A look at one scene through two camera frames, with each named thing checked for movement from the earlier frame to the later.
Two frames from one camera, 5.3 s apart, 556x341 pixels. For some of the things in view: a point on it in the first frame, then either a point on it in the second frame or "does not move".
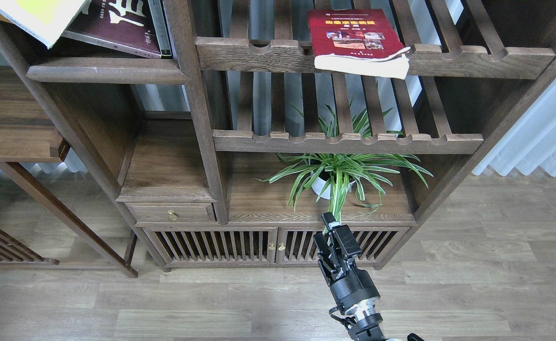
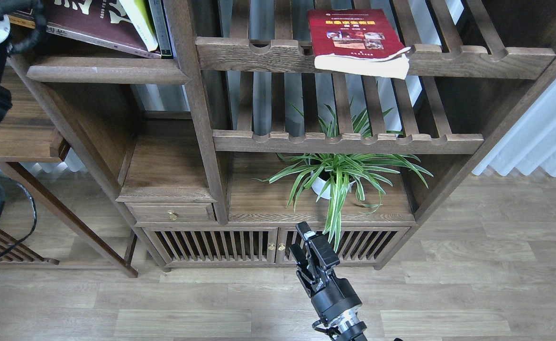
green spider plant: x=338 y=174 does not move
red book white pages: x=359 y=41 does not move
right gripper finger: x=322 y=244 to x=298 y=254
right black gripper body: x=351 y=287 to x=332 y=297
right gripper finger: x=330 y=219 to x=305 y=230
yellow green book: x=46 y=19 to x=140 y=13
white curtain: x=548 y=134 does not move
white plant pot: x=319 y=184 does not move
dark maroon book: x=127 y=25 does not move
